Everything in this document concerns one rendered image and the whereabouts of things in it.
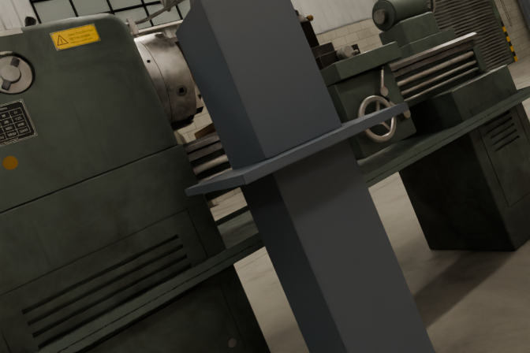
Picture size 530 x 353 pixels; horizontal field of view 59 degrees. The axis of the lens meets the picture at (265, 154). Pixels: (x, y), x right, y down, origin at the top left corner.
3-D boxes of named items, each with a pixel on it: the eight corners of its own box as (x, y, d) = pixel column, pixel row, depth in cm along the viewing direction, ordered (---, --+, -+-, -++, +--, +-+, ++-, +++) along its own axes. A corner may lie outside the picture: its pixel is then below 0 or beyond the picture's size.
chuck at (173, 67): (181, 116, 136) (135, 20, 137) (156, 146, 163) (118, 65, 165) (207, 106, 140) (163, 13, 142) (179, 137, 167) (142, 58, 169)
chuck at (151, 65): (170, 120, 134) (124, 22, 136) (147, 150, 161) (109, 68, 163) (181, 116, 136) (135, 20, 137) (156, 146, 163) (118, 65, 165)
